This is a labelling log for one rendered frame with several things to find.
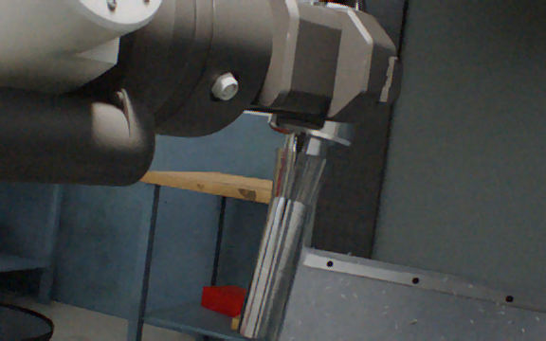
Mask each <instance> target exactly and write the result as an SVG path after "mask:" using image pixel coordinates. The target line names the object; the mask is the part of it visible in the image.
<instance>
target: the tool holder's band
mask: <svg viewBox="0 0 546 341"><path fill-rule="evenodd" d="M268 124H269V127H270V128H271V129H272V130H274V131H276V132H278V133H281V134H284V135H287V134H290V133H297V134H302V135H310V136H314V137H317V138H320V139H323V140H326V141H327V143H329V144H328V145H329V146H336V147H348V146H349V145H351V144H352V141H353V137H354V133H355V130H354V129H353V128H351V127H349V125H347V124H344V123H340V122H332V121H324V120H317V119H309V118H302V117H287V116H280V115H272V114H270V118H269V120H268Z"/></svg>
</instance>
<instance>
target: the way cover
mask: <svg viewBox="0 0 546 341"><path fill-rule="evenodd" d="M310 260H313V261H311V265H310ZM359 260H360V262H358V261H359ZM343 268H344V269H343ZM342 269H343V271H342V272H341V270H342ZM312 272H315V273H312ZM310 273H312V274H310ZM341 278H343V280H340V279H341ZM445 278H447V280H446V281H444V279H445ZM349 281H350V283H349V284H348V285H346V284H347V283H348V282H349ZM340 282H341V284H340ZM468 285H472V288H468ZM327 286H331V287H330V289H327V290H326V289H325V287H327ZM466 289H467V290H466ZM384 291H385V294H384V293H383V292H384ZM454 291H456V296H454ZM353 293H355V295H356V297H354V295H353ZM341 295H343V296H345V298H344V297H342V296H341ZM304 299H305V302H303V300H304ZM314 300H315V301H316V302H315V305H312V303H314ZM497 302H499V305H497ZM507 302H509V303H510V305H507ZM361 303H363V305H362V304H361ZM502 305H505V308H503V309H502ZM386 306H388V307H387V308H385V307H386ZM365 308H367V309H366V313H364V311H365ZM480 309H482V310H484V311H483V312H482V311H480ZM386 311H387V312H386ZM384 312H386V313H385V314H384ZM498 312H504V314H498ZM326 314H328V316H326ZM537 317H538V318H539V320H537ZM413 320H417V322H414V324H410V322H413ZM471 320H472V321H473V322H474V323H473V324H472V323H471V322H470V321H471ZM511 320H512V322H509V324H508V321H511ZM300 321H301V325H300ZM332 322H334V323H335V324H336V325H335V326H334V325H333V324H332ZM395 324H396V326H397V329H396V328H395ZM522 329H523V330H524V332H523V331H522ZM294 336H295V339H293V340H291V341H329V340H331V341H546V293H544V292H540V291H535V290H529V289H523V288H519V287H514V286H509V285H504V284H498V283H493V282H488V281H483V280H477V279H472V278H463V277H458V276H451V275H447V274H442V273H437V272H431V271H426V270H421V269H416V268H411V267H410V268H409V269H408V267H406V265H400V264H395V263H390V262H384V261H379V260H370V259H365V258H360V257H354V256H348V255H344V254H338V253H333V252H328V251H323V250H318V249H313V248H307V247H303V250H302V254H301V258H300V266H299V270H298V273H297V277H296V281H295V285H294V290H293V294H292V297H291V300H289V304H288V308H287V312H286V317H285V320H284V324H283V328H282V335H281V340H280V341H289V339H291V337H294ZM340 336H341V340H340ZM442 337H443V339H441V338H442Z"/></svg>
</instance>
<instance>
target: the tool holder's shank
mask: <svg viewBox="0 0 546 341"><path fill-rule="evenodd" d="M328 144H329V143H327V141H326V140H323V139H320V138H317V137H314V136H310V135H302V134H297V133H290V134H287V137H286V140H285V144H284V148H280V147H276V153H275V163H274V173H273V182H272V191H271V196H272V197H271V199H270V202H269V206H268V209H267V210H266V213H265V218H264V219H265V221H264V225H263V229H262V233H261V237H260V240H259V244H258V248H257V252H256V256H255V260H254V264H253V268H252V272H251V276H250V280H249V283H248V286H247V291H246V298H244V302H243V306H242V310H241V314H240V318H239V322H238V326H237V329H236V332H237V333H239V334H242V335H246V336H249V337H255V339H259V340H261V341H280V340H281V335H282V328H283V324H284V320H285V317H286V312H287V308H288V304H289V300H291V297H292V294H293V290H294V285H295V281H296V277H297V273H298V270H299V266H300V258H301V254H302V250H303V247H304V243H305V238H306V234H307V231H306V229H307V230H308V227H309V224H310V220H311V215H313V211H314V208H313V206H315V204H316V202H317V199H318V197H319V193H320V191H321V188H322V186H323V184H324V181H325V179H326V176H327V174H328V172H329V169H330V167H331V164H332V161H330V160H327V159H325V156H326V153H327V148H328Z"/></svg>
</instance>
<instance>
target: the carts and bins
mask: <svg viewBox="0 0 546 341"><path fill-rule="evenodd" d="M54 328H55V326H54V324H53V321H52V319H50V318H48V317H46V316H45V315H43V314H39V313H37V312H35V311H32V310H30V309H26V308H22V307H18V306H14V305H9V304H6V303H1V302H0V341H49V340H50V339H51V338H52V336H53V334H54Z"/></svg>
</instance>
